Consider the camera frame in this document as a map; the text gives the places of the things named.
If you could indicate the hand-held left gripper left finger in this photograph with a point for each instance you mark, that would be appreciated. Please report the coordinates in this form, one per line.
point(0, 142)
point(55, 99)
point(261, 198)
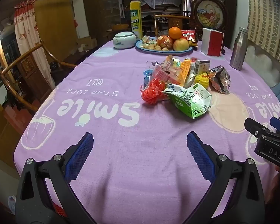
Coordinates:
point(80, 154)

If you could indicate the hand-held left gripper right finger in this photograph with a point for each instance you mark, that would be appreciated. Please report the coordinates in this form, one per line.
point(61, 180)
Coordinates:
point(198, 154)

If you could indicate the blue face mask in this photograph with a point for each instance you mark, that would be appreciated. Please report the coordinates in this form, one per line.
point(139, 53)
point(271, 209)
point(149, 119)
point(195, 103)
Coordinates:
point(148, 73)

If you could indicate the purple printed tablecloth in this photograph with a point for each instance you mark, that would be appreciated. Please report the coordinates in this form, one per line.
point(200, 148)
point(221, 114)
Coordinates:
point(130, 156)

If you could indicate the green drink carton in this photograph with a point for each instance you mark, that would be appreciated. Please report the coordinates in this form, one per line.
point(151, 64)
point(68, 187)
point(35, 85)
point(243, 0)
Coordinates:
point(193, 102)

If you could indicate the silver snack wrapper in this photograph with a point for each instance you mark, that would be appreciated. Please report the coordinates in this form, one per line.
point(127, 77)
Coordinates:
point(220, 79)

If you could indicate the steel water bottle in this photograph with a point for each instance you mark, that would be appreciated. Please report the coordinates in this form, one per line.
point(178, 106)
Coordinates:
point(239, 49)

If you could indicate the red plastic ribbon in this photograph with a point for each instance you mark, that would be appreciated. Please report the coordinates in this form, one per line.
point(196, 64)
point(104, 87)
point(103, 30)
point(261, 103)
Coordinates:
point(151, 92)

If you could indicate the small drink carton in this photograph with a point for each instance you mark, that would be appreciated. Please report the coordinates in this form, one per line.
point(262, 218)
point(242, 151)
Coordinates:
point(201, 66)

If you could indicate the pale blue plastic bag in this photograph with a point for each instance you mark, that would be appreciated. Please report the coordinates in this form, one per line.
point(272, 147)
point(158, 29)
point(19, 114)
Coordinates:
point(11, 203)

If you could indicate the orange packet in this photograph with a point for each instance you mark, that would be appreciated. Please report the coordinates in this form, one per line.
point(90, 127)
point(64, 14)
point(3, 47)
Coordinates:
point(186, 68)

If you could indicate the clear wrapper with red print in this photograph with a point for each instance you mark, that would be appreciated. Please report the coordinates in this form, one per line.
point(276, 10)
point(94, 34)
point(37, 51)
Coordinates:
point(162, 74)

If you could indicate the white and red box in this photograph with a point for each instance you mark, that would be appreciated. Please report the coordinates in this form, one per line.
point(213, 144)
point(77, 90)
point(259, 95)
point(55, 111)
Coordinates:
point(212, 43)

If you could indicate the carved wooden cabinet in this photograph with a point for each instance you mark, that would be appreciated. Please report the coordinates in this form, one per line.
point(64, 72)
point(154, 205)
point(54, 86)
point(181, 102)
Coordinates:
point(32, 74)

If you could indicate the white printed snack wrapper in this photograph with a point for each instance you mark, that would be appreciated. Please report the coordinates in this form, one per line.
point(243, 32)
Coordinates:
point(172, 61)

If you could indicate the blue oval plate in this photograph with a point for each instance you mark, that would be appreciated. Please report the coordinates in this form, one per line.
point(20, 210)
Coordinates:
point(177, 52)

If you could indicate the beige checked curtain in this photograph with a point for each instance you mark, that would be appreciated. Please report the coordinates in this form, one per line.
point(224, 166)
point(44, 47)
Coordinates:
point(268, 16)

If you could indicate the apple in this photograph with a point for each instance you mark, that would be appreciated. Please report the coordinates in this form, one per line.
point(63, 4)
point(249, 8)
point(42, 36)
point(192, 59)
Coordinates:
point(180, 44)

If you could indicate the red snack packet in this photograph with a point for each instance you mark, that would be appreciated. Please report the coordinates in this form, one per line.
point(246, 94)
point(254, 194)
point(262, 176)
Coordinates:
point(189, 35)

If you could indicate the cardboard boxes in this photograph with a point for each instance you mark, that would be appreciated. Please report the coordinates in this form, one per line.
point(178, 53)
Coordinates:
point(86, 43)

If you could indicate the wooden armchair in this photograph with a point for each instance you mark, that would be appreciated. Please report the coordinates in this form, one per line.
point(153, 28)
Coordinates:
point(18, 59)

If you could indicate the pile of walnuts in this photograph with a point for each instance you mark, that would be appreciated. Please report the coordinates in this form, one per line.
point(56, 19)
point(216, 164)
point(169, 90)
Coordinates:
point(157, 48)

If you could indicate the orange wrapped snack bag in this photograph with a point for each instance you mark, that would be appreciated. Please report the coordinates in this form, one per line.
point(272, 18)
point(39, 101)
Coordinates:
point(165, 42)

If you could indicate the round embroidered table screen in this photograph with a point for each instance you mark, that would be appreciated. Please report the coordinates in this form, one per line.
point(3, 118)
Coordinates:
point(207, 16)

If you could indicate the white ceramic jar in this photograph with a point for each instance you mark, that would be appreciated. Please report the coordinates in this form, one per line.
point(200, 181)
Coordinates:
point(123, 40)

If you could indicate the orange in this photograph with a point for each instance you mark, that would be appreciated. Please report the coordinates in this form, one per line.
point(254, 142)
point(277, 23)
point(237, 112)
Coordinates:
point(175, 33)

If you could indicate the pile of wrapped candies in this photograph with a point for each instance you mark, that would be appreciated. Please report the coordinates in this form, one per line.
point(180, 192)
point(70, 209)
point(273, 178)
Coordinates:
point(149, 40)

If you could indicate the yellow wooden door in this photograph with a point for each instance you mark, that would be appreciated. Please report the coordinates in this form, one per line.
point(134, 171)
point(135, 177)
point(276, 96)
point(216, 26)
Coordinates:
point(60, 28)

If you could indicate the floral curtain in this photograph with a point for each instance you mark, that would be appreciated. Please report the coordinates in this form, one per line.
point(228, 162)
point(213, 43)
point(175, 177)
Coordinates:
point(26, 35)

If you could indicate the yellow bowl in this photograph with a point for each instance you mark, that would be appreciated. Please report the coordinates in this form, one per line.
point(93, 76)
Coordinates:
point(120, 26)

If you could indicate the carved wooden chair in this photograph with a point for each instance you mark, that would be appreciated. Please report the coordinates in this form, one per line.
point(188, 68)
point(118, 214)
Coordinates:
point(163, 16)

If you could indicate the yellow spray can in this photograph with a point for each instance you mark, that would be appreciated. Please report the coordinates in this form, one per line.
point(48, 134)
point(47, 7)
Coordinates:
point(135, 21)

